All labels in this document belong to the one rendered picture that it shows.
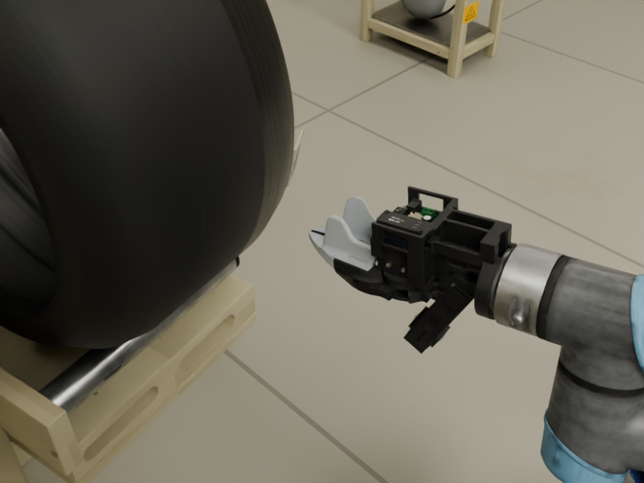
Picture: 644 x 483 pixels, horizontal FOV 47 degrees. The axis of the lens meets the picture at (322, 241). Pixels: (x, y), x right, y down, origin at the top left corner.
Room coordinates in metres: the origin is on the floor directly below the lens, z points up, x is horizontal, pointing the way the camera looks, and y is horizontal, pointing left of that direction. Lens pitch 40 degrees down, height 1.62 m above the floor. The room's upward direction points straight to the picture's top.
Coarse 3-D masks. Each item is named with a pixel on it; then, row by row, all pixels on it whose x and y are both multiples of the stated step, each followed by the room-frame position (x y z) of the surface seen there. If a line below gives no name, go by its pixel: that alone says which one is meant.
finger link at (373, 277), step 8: (336, 264) 0.54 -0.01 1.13; (344, 264) 0.53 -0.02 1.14; (352, 264) 0.53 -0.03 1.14; (376, 264) 0.53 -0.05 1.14; (336, 272) 0.54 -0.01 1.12; (344, 272) 0.53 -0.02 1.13; (352, 272) 0.52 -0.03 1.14; (360, 272) 0.52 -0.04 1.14; (368, 272) 0.52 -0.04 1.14; (376, 272) 0.52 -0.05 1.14; (352, 280) 0.51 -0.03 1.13; (360, 280) 0.51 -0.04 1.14; (368, 280) 0.51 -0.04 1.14; (376, 280) 0.50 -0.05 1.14; (360, 288) 0.51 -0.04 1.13; (368, 288) 0.50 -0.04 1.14; (376, 288) 0.50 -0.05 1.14; (384, 288) 0.50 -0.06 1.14; (392, 288) 0.50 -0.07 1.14; (384, 296) 0.49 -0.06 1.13; (392, 296) 0.49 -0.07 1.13
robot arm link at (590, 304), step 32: (576, 288) 0.43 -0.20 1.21; (608, 288) 0.42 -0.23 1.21; (640, 288) 0.41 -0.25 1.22; (544, 320) 0.42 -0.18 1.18; (576, 320) 0.41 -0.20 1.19; (608, 320) 0.40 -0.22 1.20; (640, 320) 0.39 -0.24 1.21; (576, 352) 0.40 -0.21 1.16; (608, 352) 0.39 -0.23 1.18; (640, 352) 0.37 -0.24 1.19; (608, 384) 0.37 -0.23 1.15; (640, 384) 0.38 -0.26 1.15
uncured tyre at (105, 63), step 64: (0, 0) 0.56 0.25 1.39; (64, 0) 0.57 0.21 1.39; (128, 0) 0.61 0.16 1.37; (192, 0) 0.65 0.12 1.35; (256, 0) 0.71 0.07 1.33; (0, 64) 0.54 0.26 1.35; (64, 64) 0.54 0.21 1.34; (128, 64) 0.57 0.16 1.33; (192, 64) 0.61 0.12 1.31; (256, 64) 0.67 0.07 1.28; (0, 128) 0.96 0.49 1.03; (64, 128) 0.52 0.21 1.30; (128, 128) 0.54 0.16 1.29; (192, 128) 0.58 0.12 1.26; (256, 128) 0.64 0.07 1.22; (0, 192) 0.88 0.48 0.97; (64, 192) 0.52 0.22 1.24; (128, 192) 0.52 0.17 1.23; (192, 192) 0.56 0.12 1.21; (256, 192) 0.64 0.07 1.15; (0, 256) 0.78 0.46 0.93; (64, 256) 0.53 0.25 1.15; (128, 256) 0.52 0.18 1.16; (192, 256) 0.56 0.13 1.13; (0, 320) 0.64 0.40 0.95; (64, 320) 0.55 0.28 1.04; (128, 320) 0.54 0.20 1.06
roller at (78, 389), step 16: (224, 272) 0.78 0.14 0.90; (208, 288) 0.75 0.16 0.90; (192, 304) 0.72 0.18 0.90; (176, 320) 0.70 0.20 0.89; (144, 336) 0.65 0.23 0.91; (96, 352) 0.61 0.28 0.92; (112, 352) 0.61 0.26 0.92; (128, 352) 0.62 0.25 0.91; (80, 368) 0.58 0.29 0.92; (96, 368) 0.59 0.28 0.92; (112, 368) 0.60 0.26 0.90; (48, 384) 0.56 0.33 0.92; (64, 384) 0.56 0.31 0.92; (80, 384) 0.57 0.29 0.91; (96, 384) 0.58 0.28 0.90; (64, 400) 0.54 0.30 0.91; (80, 400) 0.55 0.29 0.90
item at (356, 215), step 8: (352, 200) 0.59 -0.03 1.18; (360, 200) 0.58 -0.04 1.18; (352, 208) 0.58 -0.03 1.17; (360, 208) 0.58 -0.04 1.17; (368, 208) 0.58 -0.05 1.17; (344, 216) 0.59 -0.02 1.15; (352, 216) 0.58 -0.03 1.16; (360, 216) 0.58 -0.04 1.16; (368, 216) 0.58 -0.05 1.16; (352, 224) 0.58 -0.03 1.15; (360, 224) 0.58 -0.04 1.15; (368, 224) 0.57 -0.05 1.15; (320, 232) 0.59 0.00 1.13; (352, 232) 0.58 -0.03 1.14; (360, 232) 0.58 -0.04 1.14; (368, 232) 0.57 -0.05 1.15; (360, 240) 0.57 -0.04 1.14; (368, 240) 0.57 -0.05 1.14
